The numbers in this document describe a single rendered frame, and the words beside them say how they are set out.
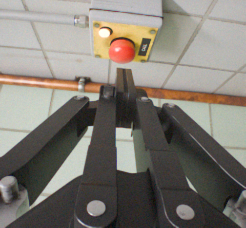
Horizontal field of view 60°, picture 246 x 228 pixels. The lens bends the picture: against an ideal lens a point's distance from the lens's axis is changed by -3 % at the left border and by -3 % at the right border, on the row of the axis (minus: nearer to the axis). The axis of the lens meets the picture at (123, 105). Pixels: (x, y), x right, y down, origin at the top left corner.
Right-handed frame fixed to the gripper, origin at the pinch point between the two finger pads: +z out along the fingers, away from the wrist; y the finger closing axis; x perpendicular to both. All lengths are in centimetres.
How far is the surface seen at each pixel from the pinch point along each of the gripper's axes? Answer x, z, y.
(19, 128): -24.7, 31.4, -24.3
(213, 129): -22, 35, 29
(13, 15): 4.6, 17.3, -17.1
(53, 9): 5.7, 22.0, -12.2
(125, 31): 4.2, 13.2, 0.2
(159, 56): -1.7, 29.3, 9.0
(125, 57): 0.6, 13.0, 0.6
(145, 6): 7.8, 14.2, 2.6
